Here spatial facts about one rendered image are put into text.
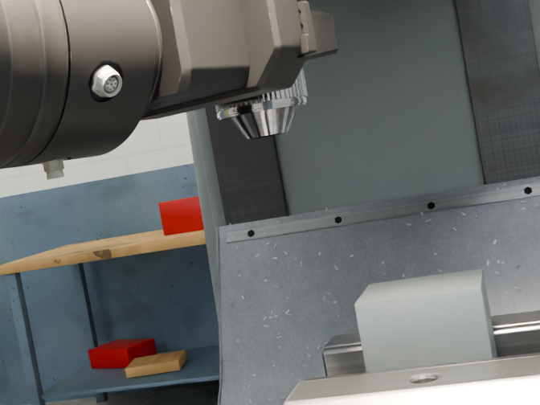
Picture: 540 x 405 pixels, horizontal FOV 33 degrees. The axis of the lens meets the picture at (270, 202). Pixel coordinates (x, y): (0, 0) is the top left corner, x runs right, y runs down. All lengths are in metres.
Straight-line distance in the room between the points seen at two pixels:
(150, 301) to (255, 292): 4.28
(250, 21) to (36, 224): 4.95
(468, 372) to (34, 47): 0.23
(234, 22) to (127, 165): 4.68
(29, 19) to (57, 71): 0.02
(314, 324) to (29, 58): 0.53
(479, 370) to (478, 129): 0.43
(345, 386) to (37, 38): 0.21
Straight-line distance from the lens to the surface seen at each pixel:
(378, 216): 0.82
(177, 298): 5.05
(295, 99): 0.45
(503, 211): 0.81
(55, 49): 0.33
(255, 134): 0.46
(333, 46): 0.47
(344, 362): 0.50
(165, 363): 4.49
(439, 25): 0.83
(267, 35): 0.39
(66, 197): 5.23
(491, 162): 0.82
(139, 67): 0.35
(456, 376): 0.41
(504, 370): 0.41
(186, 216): 4.35
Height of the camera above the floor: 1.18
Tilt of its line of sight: 3 degrees down
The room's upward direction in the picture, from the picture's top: 10 degrees counter-clockwise
